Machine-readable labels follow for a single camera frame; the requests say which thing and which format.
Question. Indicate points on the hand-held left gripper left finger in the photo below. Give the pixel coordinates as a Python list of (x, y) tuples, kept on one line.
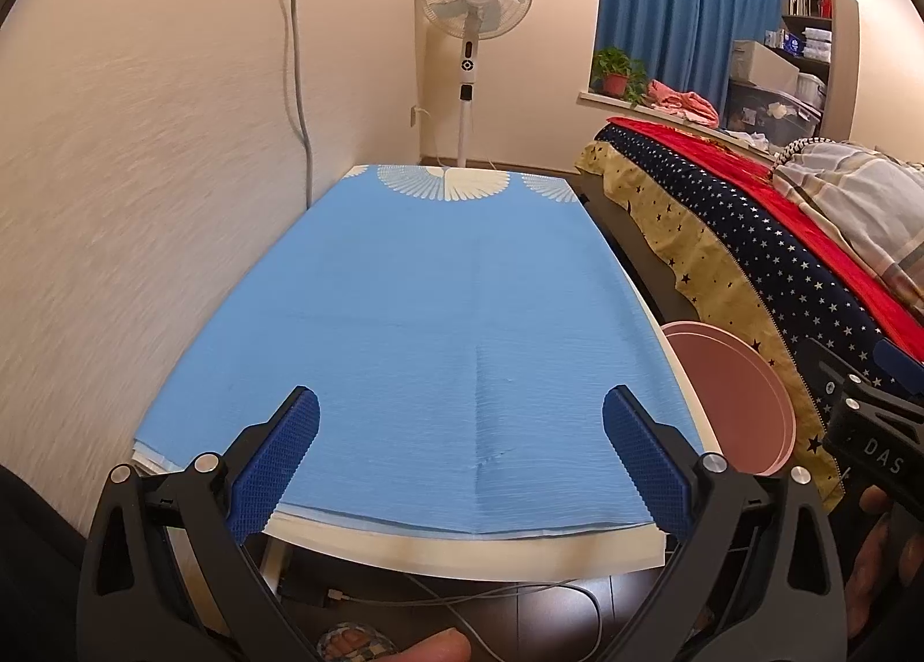
[(278, 467)]

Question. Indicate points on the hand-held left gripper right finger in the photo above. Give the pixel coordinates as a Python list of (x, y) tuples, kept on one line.
[(646, 467)]

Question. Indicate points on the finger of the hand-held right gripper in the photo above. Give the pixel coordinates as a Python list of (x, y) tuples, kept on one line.
[(899, 357), (837, 373)]

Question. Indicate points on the pink plastic bucket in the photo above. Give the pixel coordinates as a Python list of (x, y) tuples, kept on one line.
[(722, 387)]

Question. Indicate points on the person's right hand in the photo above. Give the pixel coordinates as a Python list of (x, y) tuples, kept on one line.
[(870, 561)]

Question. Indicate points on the black power adapter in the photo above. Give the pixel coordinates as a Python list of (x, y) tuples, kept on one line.
[(303, 593)]

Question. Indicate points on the striped grey pillow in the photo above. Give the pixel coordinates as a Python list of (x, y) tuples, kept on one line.
[(852, 200)]

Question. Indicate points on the bed with star blanket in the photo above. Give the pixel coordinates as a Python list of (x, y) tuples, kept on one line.
[(722, 236)]

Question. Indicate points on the person's bare foot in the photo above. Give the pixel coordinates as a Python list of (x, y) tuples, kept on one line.
[(354, 642)]

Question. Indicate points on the blue patterned table mat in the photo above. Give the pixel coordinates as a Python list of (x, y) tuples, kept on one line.
[(433, 344)]

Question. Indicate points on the black white striped cloth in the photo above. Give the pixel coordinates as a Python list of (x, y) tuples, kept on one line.
[(790, 153)]

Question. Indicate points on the person's knee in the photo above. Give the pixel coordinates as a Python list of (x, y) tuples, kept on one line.
[(433, 647)]

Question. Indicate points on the red blanket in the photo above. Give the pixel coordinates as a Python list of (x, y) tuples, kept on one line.
[(722, 160)]

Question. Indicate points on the person's dark clothing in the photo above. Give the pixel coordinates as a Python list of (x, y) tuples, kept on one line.
[(36, 561)]

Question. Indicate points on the clear plastic storage bin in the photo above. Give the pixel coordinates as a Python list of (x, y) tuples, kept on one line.
[(765, 109)]

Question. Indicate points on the white lidded box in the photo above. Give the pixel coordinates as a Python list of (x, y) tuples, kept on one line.
[(810, 88)]

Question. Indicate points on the wooden bookshelf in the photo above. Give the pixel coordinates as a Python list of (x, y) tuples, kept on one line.
[(844, 55)]

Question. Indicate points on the pink folded cloth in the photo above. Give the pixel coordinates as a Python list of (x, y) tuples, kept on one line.
[(678, 100)]

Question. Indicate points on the beige storage box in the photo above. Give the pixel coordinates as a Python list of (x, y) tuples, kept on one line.
[(761, 59)]

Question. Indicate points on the stack of white boxes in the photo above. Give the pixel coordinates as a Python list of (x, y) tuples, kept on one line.
[(818, 43)]

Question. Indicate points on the blue white packets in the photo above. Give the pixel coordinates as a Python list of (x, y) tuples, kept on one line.
[(785, 41)]

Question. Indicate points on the potted green plant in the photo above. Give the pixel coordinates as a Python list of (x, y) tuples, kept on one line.
[(617, 83)]

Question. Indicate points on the row of books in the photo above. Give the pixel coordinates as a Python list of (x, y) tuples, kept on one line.
[(800, 3)]

